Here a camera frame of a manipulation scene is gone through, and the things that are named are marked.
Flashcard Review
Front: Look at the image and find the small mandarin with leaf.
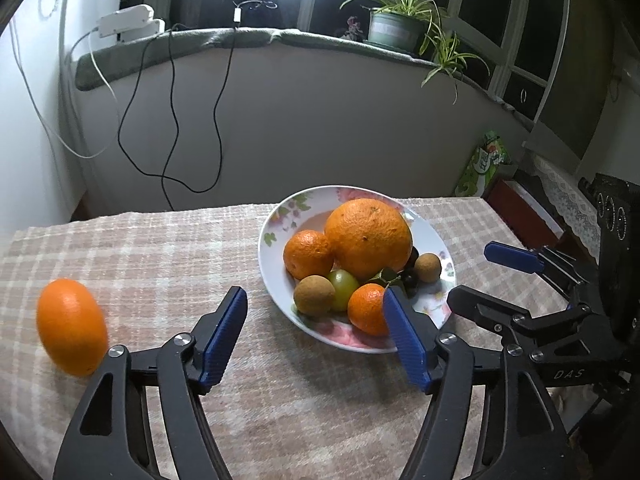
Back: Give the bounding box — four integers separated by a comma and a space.
347, 267, 403, 337

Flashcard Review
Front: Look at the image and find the white power adapter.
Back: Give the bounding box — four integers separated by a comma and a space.
117, 19, 166, 46

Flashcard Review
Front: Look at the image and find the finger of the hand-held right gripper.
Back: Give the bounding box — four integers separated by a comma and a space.
446, 285, 596, 361
484, 241, 598, 306

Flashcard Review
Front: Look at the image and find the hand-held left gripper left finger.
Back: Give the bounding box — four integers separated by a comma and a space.
52, 286, 249, 480

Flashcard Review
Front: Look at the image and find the green grape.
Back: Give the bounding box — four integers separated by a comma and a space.
327, 269, 362, 312

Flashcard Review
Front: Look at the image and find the white floral plate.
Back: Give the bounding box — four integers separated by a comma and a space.
258, 186, 457, 354

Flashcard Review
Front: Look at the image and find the green sill cushion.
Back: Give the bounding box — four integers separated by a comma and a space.
75, 27, 531, 126

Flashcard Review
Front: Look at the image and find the beige plaid tablecloth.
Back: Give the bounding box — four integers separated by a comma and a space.
0, 196, 601, 480

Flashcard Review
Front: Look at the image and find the spider plant in green pot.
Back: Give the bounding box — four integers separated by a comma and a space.
337, 0, 491, 106

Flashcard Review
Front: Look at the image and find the brown longan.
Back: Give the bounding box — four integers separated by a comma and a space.
293, 275, 336, 317
413, 253, 442, 284

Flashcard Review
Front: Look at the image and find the white cable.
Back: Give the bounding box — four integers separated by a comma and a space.
12, 30, 121, 158

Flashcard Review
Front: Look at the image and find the black cable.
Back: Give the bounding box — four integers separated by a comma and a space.
160, 20, 241, 195
117, 35, 176, 212

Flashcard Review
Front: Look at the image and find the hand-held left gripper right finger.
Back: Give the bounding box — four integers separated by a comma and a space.
382, 286, 571, 480

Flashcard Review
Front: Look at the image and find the white framed window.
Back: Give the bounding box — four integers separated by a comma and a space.
120, 0, 571, 126

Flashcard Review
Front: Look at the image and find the white lace cloth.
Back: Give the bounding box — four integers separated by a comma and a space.
530, 155, 601, 256

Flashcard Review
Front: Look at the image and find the oval orange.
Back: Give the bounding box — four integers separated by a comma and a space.
36, 278, 109, 377

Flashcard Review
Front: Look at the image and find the large round orange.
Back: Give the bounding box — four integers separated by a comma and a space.
324, 199, 414, 283

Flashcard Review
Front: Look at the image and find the green printed packet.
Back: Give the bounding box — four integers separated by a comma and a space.
455, 131, 511, 198

